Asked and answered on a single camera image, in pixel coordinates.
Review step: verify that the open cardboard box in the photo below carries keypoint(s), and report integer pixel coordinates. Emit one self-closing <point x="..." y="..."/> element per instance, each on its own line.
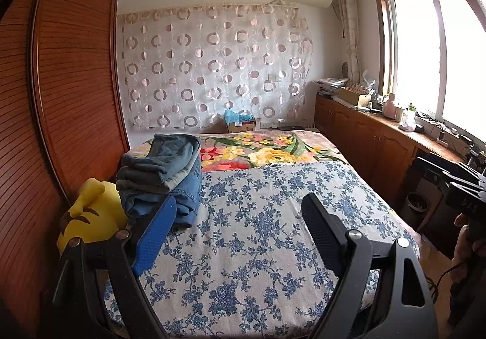
<point x="355" y="96"/>

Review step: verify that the person's right hand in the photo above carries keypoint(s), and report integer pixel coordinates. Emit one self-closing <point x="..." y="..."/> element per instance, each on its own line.
<point x="461" y="240"/>

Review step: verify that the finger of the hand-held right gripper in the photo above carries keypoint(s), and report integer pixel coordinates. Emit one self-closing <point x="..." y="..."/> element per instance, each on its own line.
<point x="463" y="179"/>
<point x="440" y="164"/>

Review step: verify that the bed with blue floral sheet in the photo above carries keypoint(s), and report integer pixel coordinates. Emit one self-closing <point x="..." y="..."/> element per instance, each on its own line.
<point x="246" y="229"/>

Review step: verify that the colourful flower blanket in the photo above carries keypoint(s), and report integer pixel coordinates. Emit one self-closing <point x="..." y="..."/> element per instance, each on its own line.
<point x="265" y="149"/>

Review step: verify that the teal short pants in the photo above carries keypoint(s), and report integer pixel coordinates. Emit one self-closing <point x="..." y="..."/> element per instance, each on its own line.
<point x="167" y="151"/>

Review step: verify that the beige patterned window curtain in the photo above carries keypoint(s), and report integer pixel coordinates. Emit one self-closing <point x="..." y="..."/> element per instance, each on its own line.
<point x="349" y="28"/>

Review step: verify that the folded blue jeans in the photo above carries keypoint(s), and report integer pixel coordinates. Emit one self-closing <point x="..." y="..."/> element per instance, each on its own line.
<point x="186" y="187"/>

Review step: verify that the green capped bottle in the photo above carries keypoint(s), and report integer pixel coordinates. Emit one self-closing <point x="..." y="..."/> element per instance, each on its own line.
<point x="411" y="117"/>

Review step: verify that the stack of papers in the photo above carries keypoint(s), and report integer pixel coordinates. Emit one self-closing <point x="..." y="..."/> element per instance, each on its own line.
<point x="332" y="85"/>

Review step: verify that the cardboard box with blue bag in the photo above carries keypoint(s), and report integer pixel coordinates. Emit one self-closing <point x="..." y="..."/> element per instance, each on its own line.
<point x="239" y="121"/>

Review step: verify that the long wooden cabinet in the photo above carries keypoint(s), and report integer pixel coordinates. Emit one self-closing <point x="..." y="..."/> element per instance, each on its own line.
<point x="364" y="134"/>

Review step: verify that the dark waste bin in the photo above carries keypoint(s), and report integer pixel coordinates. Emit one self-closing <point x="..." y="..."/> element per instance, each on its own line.
<point x="415" y="208"/>

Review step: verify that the folded olive grey pants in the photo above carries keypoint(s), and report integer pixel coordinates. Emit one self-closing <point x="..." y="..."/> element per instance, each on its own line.
<point x="140" y="179"/>

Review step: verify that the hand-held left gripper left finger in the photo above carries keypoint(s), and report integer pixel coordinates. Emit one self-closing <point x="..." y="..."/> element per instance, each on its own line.
<point x="155" y="236"/>

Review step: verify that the circle patterned wall curtain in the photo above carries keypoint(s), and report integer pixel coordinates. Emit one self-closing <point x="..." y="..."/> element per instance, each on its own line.
<point x="212" y="69"/>

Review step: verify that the wooden framed window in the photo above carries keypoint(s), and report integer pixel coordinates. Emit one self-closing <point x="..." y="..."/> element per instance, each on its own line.
<point x="436" y="58"/>

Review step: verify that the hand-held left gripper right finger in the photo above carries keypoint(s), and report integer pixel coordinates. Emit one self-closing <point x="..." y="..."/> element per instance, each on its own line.
<point x="322" y="232"/>

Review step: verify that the yellow plush toy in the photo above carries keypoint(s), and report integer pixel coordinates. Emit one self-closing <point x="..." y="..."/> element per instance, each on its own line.
<point x="98" y="217"/>

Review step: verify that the wooden slatted wardrobe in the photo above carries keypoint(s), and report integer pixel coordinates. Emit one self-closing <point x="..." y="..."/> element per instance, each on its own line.
<point x="76" y="77"/>

